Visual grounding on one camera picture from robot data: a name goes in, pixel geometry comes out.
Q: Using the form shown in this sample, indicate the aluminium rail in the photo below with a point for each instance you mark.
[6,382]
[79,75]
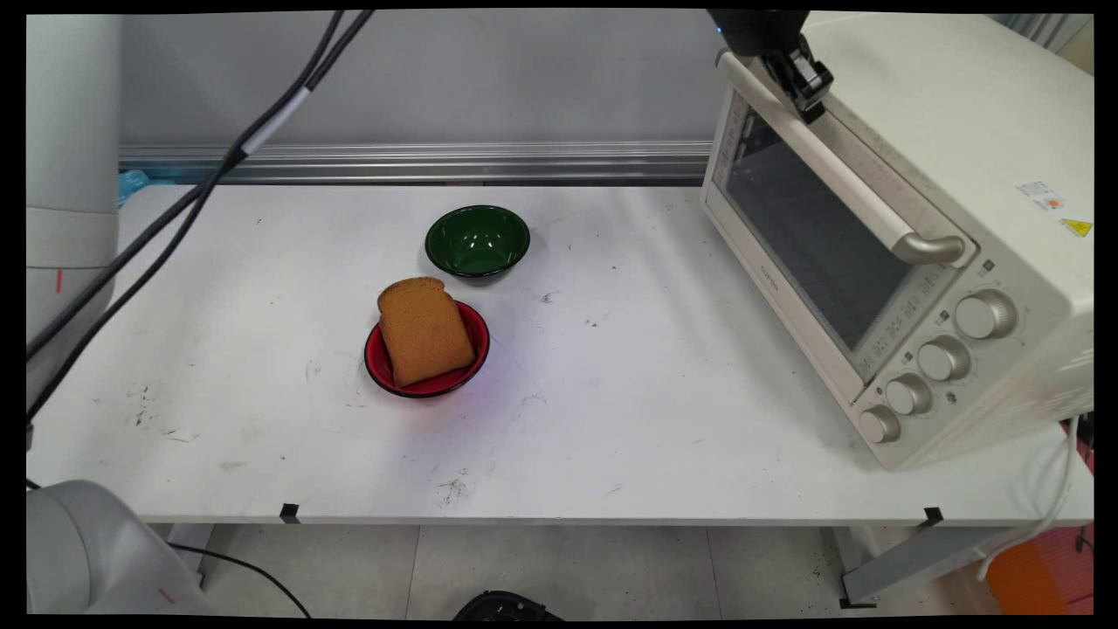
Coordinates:
[437,162]

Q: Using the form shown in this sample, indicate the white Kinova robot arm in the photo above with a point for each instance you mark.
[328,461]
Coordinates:
[70,175]

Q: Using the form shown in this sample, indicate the white table leg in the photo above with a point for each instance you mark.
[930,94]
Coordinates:
[185,552]

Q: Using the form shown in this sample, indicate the grey table leg frame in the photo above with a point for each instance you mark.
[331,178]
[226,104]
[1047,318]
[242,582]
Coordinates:
[917,559]

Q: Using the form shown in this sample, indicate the blue bubble wrap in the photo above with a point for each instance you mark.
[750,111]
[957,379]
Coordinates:
[133,185]

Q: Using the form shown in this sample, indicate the red bowl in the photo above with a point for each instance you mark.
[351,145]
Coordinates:
[467,328]

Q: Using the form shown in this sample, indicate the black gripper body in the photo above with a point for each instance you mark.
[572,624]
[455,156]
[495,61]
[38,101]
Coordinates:
[760,31]

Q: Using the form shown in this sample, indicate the small silver oven knob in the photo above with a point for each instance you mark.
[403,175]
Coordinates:
[908,395]
[879,425]

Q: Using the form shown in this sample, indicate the medium silver oven knob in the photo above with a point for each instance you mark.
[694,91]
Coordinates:
[943,359]

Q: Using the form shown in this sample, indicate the cream toaster oven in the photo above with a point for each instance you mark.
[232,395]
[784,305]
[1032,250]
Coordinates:
[961,131]

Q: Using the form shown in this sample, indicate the black tape piece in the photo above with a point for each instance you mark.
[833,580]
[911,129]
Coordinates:
[932,516]
[290,513]

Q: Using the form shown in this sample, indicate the orange floor object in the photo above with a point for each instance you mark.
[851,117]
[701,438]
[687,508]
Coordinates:
[1035,577]

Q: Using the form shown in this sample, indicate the white label sticker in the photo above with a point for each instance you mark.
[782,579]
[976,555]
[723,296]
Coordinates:
[1041,196]

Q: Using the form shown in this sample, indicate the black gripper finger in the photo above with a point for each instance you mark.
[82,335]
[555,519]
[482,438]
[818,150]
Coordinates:
[782,68]
[814,87]

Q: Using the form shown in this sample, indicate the black round floor object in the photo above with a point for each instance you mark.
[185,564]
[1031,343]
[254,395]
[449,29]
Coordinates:
[505,606]

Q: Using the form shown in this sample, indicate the green bowl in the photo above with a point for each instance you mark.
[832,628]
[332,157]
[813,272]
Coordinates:
[477,241]

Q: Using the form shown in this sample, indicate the brown bread slice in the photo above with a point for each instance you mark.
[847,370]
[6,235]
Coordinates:
[425,332]

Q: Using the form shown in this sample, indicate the large silver oven knob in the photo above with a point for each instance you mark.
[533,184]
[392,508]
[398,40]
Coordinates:
[985,314]

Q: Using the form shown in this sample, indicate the yellow warning sticker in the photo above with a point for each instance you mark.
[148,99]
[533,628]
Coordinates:
[1077,228]

